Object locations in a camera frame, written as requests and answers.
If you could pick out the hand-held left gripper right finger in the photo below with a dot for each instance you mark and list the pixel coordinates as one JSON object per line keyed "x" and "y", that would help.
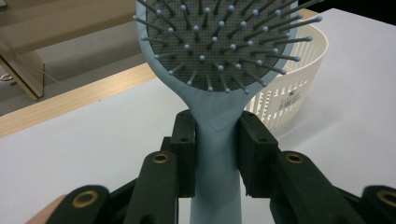
{"x": 257, "y": 155}

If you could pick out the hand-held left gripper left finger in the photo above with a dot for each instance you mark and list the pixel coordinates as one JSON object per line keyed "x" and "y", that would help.
{"x": 186, "y": 155}

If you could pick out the light blue hairbrush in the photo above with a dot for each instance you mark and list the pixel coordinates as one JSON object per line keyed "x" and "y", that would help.
{"x": 214, "y": 155}

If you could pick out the white plastic basket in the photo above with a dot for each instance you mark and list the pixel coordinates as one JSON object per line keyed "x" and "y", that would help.
{"x": 299, "y": 93}

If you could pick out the white table mat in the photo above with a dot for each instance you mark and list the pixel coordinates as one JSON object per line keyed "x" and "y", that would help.
{"x": 93, "y": 155}

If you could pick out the light wooden shelf unit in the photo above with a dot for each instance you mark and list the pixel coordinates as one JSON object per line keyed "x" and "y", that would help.
{"x": 62, "y": 18}

